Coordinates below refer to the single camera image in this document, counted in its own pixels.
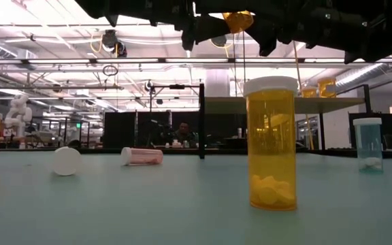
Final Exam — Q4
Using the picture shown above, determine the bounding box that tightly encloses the amber pill bottle white cap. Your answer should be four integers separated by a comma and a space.
300, 87, 318, 99
222, 10, 255, 35
317, 77, 338, 99

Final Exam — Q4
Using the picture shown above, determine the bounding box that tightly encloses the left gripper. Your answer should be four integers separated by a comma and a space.
147, 0, 233, 52

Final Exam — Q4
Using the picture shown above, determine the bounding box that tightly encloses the yellow hanging cable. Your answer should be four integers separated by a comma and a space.
293, 39, 315, 151

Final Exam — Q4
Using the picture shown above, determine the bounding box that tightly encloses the small white ball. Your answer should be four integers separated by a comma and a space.
52, 146, 82, 177

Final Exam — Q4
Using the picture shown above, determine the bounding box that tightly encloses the amber bottle with yellow tablets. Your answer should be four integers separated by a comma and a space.
243, 76, 299, 212

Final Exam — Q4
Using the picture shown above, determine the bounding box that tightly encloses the wooden shelf black frame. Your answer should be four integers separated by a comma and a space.
198, 83, 376, 160

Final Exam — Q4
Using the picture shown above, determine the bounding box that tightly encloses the black ceiling cable reel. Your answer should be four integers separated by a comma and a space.
210, 35, 228, 48
90, 29, 128, 59
144, 79, 157, 95

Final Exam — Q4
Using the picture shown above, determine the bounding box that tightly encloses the blue pill bottle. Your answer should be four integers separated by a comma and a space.
353, 118, 384, 173

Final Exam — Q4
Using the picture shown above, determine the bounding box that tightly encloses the pink pill bottle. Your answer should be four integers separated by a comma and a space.
120, 146, 165, 167

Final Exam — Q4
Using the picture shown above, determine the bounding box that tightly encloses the black overhead bar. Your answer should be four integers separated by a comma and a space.
149, 83, 203, 113

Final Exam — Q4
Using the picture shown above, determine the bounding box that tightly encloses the long ceiling light bar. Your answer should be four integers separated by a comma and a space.
0, 57, 392, 66

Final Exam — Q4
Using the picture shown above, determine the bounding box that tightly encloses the white robot figure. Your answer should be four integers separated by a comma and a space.
4, 94, 33, 140

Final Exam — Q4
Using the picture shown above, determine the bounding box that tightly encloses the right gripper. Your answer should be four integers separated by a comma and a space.
244, 0, 353, 58

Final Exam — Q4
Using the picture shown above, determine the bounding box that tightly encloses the person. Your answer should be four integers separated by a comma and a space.
172, 121, 199, 148

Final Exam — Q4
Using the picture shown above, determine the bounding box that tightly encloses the black hanging cable loop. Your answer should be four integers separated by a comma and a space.
102, 65, 119, 78

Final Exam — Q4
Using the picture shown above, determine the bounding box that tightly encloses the black partition panel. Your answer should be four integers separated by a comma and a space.
103, 112, 203, 150

